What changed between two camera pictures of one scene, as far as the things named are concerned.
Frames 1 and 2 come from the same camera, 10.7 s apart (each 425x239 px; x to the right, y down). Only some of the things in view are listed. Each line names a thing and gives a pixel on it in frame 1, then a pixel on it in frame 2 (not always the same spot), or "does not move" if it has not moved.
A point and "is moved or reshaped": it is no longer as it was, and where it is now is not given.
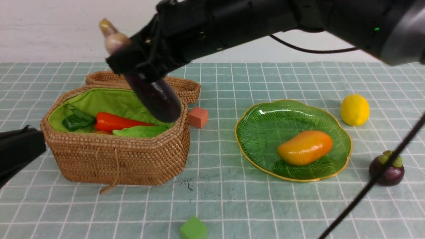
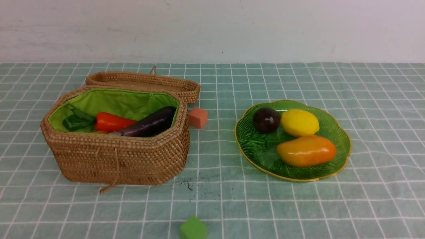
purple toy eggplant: [159, 97] -> [155, 123]
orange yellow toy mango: [304, 147] is moved or reshaped
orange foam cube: [198, 117] does not move
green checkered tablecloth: [237, 200] does not move
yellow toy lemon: [355, 110] -> [297, 122]
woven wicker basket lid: [189, 89] does not move
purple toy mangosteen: [394, 174] -> [266, 120]
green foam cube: [194, 228] does not move
